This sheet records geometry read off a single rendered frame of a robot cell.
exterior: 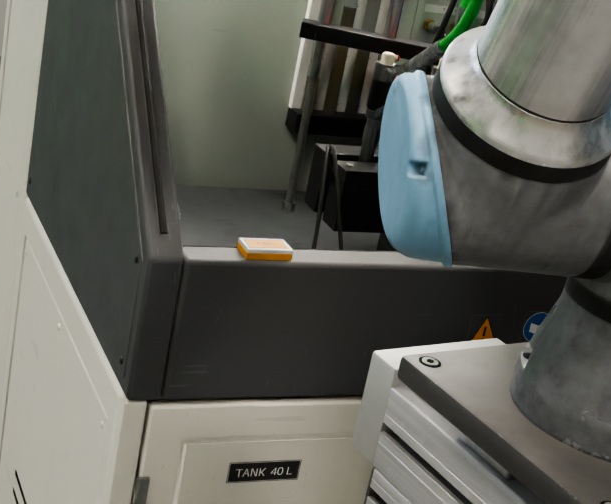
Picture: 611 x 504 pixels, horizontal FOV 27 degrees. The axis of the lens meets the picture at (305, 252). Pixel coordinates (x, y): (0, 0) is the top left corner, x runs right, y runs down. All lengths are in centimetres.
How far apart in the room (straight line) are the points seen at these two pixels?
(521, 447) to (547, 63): 27
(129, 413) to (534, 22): 74
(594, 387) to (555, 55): 25
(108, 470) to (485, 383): 56
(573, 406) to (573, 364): 3
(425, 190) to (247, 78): 107
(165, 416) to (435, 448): 42
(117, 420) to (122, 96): 34
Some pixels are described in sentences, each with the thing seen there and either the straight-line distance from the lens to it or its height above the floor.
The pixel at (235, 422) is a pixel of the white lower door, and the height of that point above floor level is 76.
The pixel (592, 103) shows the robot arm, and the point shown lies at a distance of 72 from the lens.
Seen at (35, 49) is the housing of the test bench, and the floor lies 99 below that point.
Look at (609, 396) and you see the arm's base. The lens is 85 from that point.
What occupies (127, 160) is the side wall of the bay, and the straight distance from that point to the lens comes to 130.
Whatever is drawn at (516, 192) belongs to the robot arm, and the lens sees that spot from 74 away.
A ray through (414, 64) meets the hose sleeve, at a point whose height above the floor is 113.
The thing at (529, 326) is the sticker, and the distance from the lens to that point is 146.
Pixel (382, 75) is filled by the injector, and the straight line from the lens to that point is 153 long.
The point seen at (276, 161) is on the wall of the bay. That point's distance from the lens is 185.
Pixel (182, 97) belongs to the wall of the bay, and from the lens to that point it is 177.
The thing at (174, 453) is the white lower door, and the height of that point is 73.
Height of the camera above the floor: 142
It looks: 21 degrees down
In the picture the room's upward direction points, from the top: 12 degrees clockwise
